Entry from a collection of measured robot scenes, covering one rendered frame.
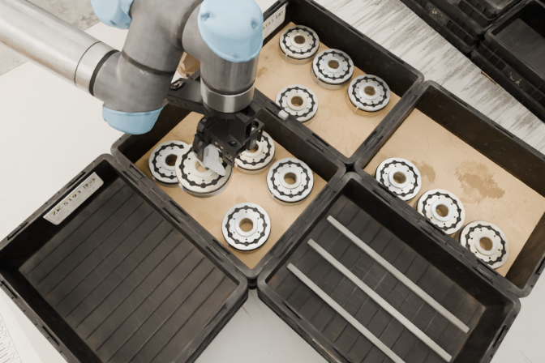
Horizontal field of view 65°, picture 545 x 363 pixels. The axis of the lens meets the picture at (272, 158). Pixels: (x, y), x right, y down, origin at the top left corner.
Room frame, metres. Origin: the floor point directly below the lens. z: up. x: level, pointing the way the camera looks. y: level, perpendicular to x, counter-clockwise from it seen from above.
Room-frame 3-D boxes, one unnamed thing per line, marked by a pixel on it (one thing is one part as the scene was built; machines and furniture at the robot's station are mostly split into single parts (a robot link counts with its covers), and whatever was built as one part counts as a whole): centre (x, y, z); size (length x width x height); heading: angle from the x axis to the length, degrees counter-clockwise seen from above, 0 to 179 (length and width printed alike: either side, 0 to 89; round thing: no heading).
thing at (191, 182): (0.29, 0.12, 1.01); 0.10 x 0.10 x 0.01
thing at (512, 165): (0.35, -0.41, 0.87); 0.40 x 0.30 x 0.11; 54
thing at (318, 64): (0.64, -0.13, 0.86); 0.10 x 0.10 x 0.01
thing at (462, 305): (0.10, -0.23, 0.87); 0.40 x 0.30 x 0.11; 54
